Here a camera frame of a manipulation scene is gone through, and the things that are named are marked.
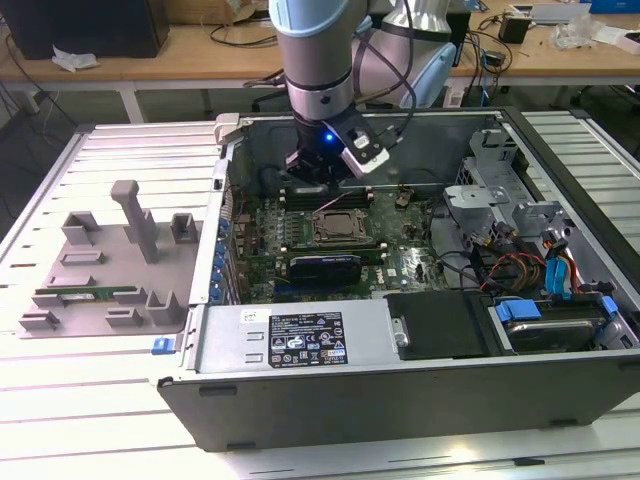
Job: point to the white flat box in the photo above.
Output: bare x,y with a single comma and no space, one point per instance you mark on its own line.
625,40

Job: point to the metal locking lever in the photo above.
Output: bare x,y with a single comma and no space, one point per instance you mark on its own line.
332,201

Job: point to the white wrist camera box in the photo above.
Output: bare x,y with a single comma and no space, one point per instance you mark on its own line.
370,155

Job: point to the hard disk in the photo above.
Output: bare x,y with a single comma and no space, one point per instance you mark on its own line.
545,335

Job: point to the black plastic shroud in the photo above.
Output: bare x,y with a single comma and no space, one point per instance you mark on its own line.
435,325

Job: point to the blue plastic clip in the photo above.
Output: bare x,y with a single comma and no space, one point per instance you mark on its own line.
162,346

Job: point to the blue expansion slot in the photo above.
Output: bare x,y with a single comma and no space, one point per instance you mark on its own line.
287,289

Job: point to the large black tower box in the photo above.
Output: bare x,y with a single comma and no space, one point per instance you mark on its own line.
130,45

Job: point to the blue disk carrier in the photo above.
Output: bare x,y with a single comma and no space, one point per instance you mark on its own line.
520,311

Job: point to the black graphics card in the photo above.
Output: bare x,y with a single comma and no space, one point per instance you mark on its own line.
325,274

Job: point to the black cylindrical part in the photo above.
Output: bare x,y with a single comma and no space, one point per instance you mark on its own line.
270,181

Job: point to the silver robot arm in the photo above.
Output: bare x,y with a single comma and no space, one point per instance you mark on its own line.
310,50

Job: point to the white tag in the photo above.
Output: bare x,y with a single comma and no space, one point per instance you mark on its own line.
454,97

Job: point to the silver power supply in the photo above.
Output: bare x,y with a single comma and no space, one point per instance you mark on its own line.
225,345

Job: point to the black RAM slot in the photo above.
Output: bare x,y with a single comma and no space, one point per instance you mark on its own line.
360,195
340,244
360,204
360,199
340,250
360,190
340,247

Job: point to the brown cardboard box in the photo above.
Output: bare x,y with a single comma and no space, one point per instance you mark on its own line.
235,10

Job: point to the grey parts rack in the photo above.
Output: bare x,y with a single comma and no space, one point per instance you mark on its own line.
115,270

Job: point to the small black cube box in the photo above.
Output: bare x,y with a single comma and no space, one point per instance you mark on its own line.
514,29

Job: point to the green RAM stick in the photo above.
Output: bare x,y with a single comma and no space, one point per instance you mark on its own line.
115,290

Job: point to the silver metal drive cage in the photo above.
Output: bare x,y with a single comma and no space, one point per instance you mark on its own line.
475,197

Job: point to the wooden desk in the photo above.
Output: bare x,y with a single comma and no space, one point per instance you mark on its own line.
175,62

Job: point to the small black adapter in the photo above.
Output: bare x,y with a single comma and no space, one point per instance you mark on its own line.
495,57

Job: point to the white flat tray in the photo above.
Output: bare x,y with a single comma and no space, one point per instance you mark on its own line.
555,14

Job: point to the clear plastic bags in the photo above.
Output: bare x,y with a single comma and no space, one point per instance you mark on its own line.
575,32

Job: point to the crumpled white paper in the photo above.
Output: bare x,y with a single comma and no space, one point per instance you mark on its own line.
75,59

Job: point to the black desktop box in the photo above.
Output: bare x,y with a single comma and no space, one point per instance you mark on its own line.
462,40

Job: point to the black open PC case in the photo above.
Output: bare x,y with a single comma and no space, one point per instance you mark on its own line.
400,410

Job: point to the round coin battery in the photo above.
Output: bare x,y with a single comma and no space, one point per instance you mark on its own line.
403,201

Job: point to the dark RAM stick with label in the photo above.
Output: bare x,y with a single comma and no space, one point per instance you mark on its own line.
372,256

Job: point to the green motherboard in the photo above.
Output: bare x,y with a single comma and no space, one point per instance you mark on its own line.
400,235

